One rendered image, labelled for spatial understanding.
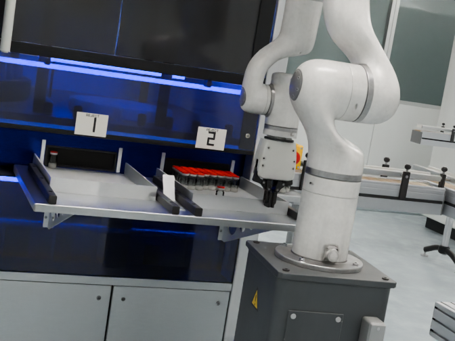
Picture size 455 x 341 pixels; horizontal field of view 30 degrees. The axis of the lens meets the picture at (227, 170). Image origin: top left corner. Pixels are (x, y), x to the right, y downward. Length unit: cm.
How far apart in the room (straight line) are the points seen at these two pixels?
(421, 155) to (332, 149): 649
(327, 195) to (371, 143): 617
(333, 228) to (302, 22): 54
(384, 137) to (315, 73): 628
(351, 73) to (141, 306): 103
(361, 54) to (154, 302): 102
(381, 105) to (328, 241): 30
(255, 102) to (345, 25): 36
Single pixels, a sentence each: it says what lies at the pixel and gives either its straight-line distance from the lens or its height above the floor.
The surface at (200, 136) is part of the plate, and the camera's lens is 237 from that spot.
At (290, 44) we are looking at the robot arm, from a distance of 206.
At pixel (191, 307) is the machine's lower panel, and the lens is 250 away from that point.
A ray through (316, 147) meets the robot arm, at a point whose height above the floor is 110.
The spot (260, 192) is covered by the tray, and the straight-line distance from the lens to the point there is 234.
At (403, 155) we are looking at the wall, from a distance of 812.
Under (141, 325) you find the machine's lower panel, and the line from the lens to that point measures 247.
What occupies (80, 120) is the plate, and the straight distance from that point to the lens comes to 229.
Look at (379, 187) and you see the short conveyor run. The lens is 276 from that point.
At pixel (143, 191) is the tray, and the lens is 209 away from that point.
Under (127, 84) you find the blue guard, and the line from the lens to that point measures 230.
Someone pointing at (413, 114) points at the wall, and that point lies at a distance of 810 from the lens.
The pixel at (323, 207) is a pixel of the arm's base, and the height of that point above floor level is 99.
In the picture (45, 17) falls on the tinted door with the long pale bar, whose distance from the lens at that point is 227.
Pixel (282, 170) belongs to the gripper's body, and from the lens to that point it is 211.
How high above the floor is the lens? 127
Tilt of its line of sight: 8 degrees down
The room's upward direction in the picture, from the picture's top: 9 degrees clockwise
